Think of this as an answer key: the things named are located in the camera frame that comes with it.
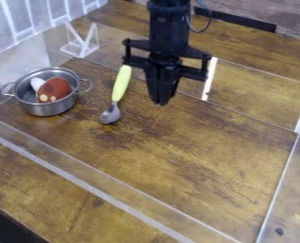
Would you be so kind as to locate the spoon with yellow-green handle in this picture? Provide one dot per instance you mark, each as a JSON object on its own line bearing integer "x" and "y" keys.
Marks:
{"x": 112, "y": 114}

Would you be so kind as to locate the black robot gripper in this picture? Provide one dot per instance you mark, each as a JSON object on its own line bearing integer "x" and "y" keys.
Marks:
{"x": 165, "y": 55}

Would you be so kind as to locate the red toy mushroom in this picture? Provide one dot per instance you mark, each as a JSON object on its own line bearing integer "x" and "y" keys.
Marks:
{"x": 52, "y": 89}

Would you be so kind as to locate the black bar on wall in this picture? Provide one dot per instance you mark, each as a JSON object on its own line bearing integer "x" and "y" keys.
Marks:
{"x": 231, "y": 18}

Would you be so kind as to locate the small silver pot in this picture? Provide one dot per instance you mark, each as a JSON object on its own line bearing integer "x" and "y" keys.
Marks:
{"x": 24, "y": 92}

